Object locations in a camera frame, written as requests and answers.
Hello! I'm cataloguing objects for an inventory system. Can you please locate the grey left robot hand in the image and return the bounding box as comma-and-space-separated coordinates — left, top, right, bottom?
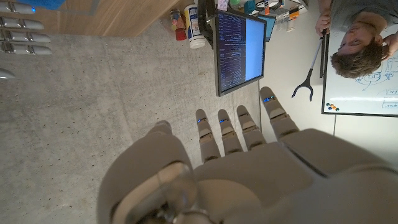
96, 86, 398, 224

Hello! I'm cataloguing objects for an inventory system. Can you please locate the black computer monitor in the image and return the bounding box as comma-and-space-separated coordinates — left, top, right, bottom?
197, 0, 267, 98

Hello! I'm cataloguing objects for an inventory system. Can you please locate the black framed whiteboard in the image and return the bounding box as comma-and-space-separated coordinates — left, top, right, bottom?
320, 30, 398, 118

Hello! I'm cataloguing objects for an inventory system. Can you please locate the seated person grey shirt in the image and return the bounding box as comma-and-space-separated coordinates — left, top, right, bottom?
314, 0, 398, 80

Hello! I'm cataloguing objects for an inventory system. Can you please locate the black grabber tool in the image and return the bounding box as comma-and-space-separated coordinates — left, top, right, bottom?
291, 27, 327, 102

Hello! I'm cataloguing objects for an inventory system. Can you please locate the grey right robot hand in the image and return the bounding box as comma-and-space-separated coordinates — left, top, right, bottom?
0, 1, 53, 80

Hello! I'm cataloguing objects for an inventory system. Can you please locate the white canister blue label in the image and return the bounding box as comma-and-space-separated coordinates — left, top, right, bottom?
183, 3, 206, 50

